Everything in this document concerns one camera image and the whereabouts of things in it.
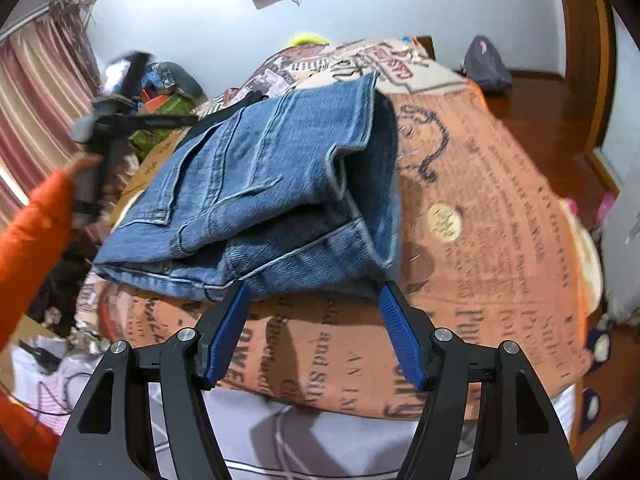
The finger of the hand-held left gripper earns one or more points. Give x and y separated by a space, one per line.
160 121

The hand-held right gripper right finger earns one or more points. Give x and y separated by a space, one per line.
402 340

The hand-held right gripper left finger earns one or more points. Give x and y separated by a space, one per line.
227 335

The blue denim pants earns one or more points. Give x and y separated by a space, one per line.
260 170

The person's left forearm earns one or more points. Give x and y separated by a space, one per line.
30 240

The black folded pants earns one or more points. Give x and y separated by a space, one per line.
250 100

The person's left hand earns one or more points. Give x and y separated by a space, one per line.
86 165

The green storage bag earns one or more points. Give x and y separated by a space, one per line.
172 105

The bamboo lap desk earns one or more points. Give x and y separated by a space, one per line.
152 160

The pile of clothes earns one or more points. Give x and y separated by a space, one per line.
170 77

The striped pink curtain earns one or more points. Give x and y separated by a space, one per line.
40 85

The printed blanket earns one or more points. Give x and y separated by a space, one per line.
500 210

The yellow foam tube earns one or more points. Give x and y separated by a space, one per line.
307 38

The floor clutter pile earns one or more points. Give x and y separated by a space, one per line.
60 370

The navy spotted cloth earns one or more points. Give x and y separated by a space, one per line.
602 360

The cream plush cushion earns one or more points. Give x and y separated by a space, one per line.
585 255

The person's orange jacket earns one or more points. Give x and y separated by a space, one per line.
25 425

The white cabinet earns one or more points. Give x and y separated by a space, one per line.
622 260

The pink object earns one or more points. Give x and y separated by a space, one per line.
606 207

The grey bag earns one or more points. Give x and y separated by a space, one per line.
485 67

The wooden door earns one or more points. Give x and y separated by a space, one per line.
600 110

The white curtain rail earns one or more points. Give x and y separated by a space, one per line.
30 22

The wooden bed frame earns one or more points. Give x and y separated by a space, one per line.
425 47

